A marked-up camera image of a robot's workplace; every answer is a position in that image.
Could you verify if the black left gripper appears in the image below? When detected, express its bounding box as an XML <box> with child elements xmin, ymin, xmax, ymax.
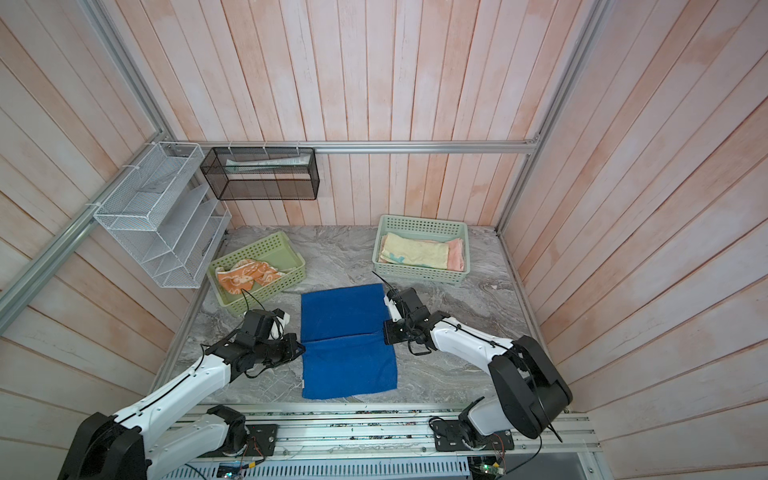
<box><xmin>255</xmin><ymin>333</ymin><xmax>307</xmax><ymax>367</ymax></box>

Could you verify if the pink towel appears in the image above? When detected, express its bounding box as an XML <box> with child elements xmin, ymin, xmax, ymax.
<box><xmin>446</xmin><ymin>238</ymin><xmax>465</xmax><ymax>272</ymax></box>

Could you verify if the pale yellow teal towel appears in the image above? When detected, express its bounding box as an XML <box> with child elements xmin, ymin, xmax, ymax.
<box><xmin>376</xmin><ymin>233</ymin><xmax>450</xmax><ymax>270</ymax></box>

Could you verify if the blue towel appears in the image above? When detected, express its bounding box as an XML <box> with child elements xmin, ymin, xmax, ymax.
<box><xmin>300</xmin><ymin>284</ymin><xmax>398</xmax><ymax>400</ymax></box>

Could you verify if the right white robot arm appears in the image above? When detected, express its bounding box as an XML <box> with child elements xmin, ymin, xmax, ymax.
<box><xmin>384</xmin><ymin>302</ymin><xmax>573</xmax><ymax>442</ymax></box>

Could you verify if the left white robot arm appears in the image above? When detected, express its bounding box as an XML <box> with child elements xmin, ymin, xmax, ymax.
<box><xmin>59</xmin><ymin>333</ymin><xmax>306</xmax><ymax>479</ymax></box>

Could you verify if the light green towel basket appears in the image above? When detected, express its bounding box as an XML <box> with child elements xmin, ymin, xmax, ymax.
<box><xmin>208</xmin><ymin>231</ymin><xmax>306</xmax><ymax>316</ymax></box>

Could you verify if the mint green empty basket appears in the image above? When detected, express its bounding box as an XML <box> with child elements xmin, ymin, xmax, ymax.
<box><xmin>372</xmin><ymin>215</ymin><xmax>471</xmax><ymax>284</ymax></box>

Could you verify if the orange patterned towel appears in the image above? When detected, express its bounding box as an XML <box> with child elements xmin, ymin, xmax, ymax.
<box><xmin>215</xmin><ymin>259</ymin><xmax>285</xmax><ymax>295</ymax></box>

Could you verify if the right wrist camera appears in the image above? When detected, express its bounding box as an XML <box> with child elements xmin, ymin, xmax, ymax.
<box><xmin>384</xmin><ymin>288</ymin><xmax>430</xmax><ymax>327</ymax></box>

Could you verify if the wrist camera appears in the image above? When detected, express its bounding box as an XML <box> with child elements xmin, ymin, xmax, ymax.
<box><xmin>242</xmin><ymin>309</ymin><xmax>291</xmax><ymax>342</ymax></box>
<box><xmin>384</xmin><ymin>288</ymin><xmax>430</xmax><ymax>327</ymax></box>

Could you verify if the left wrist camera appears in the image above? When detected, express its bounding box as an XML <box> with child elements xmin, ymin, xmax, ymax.
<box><xmin>242</xmin><ymin>309</ymin><xmax>291</xmax><ymax>342</ymax></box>

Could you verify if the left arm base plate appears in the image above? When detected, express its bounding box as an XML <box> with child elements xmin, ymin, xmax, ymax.
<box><xmin>200</xmin><ymin>423</ymin><xmax>279</xmax><ymax>458</ymax></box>

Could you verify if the aluminium front rail frame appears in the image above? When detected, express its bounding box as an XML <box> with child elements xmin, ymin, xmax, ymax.
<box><xmin>167</xmin><ymin>403</ymin><xmax>612</xmax><ymax>479</ymax></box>

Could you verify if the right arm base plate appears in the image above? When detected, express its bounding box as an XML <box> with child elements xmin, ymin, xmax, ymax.
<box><xmin>428</xmin><ymin>417</ymin><xmax>514</xmax><ymax>453</ymax></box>

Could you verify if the white wire mesh shelf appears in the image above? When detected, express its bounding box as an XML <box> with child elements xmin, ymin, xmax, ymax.
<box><xmin>94</xmin><ymin>142</ymin><xmax>231</xmax><ymax>289</ymax></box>

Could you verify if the black wire mesh basket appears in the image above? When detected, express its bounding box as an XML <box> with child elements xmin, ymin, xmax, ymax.
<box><xmin>201</xmin><ymin>146</ymin><xmax>320</xmax><ymax>201</ymax></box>

